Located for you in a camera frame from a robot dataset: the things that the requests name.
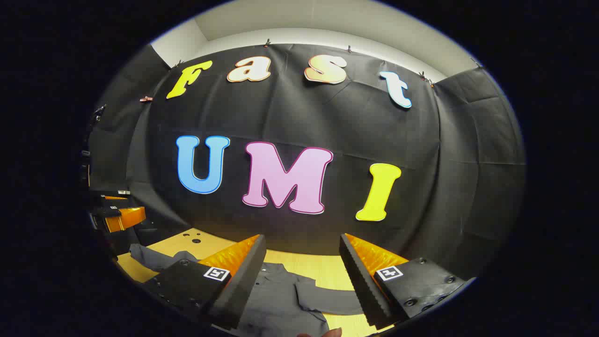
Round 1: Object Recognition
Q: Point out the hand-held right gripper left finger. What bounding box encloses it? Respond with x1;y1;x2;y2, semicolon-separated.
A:
140;234;267;330

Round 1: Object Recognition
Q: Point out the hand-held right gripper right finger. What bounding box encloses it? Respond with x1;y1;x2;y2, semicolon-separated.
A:
339;233;468;330

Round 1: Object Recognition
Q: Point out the grey button shirt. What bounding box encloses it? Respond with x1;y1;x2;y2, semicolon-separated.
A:
129;243;370;337

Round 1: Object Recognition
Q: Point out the black backdrop cloth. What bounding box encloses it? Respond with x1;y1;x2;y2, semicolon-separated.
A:
87;43;527;281

